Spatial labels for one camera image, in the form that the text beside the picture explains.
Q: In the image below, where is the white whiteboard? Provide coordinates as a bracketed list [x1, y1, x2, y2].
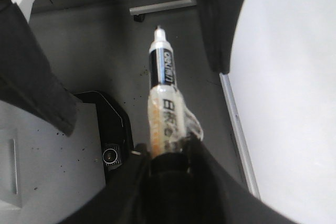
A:
[221, 0, 335, 223]

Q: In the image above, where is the white black whiteboard marker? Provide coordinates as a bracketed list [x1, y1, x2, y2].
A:
[148, 26, 186, 158]

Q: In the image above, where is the clear tape wrapping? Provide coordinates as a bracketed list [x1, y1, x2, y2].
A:
[148, 84, 204, 158]

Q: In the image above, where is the grey whiteboard stand foot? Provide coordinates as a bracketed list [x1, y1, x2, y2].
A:
[129, 0, 197, 23]

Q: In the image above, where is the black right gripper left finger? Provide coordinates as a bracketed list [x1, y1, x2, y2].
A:
[131, 143, 151, 187]

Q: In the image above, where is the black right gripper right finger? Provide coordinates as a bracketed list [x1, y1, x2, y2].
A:
[183, 134, 209, 179]

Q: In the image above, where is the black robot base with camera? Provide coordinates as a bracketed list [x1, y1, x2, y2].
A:
[75, 91, 134, 182]

